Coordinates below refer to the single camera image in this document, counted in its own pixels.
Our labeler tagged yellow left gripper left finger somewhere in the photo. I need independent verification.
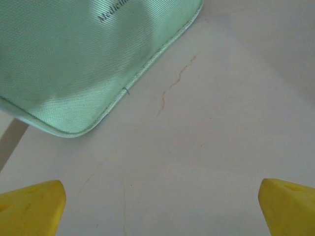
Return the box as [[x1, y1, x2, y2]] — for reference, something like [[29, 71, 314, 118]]
[[0, 179, 67, 236]]

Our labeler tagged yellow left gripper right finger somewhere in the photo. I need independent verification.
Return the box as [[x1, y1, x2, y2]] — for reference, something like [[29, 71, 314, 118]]
[[258, 178, 315, 236]]

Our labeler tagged mint green fabric medicine pouch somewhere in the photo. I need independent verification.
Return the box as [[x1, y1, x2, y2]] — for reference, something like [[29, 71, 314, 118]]
[[0, 0, 205, 140]]

